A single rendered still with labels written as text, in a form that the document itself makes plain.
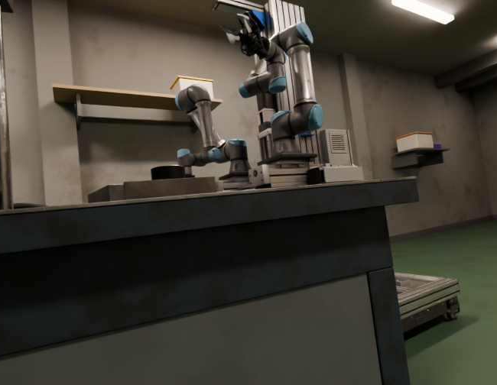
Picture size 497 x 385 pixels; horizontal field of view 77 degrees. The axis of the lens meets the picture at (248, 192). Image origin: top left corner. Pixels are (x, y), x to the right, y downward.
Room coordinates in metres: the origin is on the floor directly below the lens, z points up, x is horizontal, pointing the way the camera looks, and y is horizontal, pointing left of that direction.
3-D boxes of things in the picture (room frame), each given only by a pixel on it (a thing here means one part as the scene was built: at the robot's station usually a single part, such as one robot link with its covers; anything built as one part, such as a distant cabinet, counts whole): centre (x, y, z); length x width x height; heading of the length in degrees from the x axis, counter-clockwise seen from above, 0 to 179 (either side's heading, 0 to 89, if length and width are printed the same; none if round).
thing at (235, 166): (2.02, 0.04, 1.09); 0.15 x 0.15 x 0.10
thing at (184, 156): (1.84, 0.35, 1.14); 0.09 x 0.08 x 0.11; 140
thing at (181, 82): (3.46, 0.51, 2.21); 0.40 x 0.33 x 0.23; 120
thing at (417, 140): (5.48, -3.02, 1.69); 0.49 x 0.41 x 0.28; 120
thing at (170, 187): (0.76, 0.19, 0.84); 0.20 x 0.15 x 0.07; 113
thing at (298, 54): (1.51, -0.33, 1.41); 0.15 x 0.12 x 0.55; 56
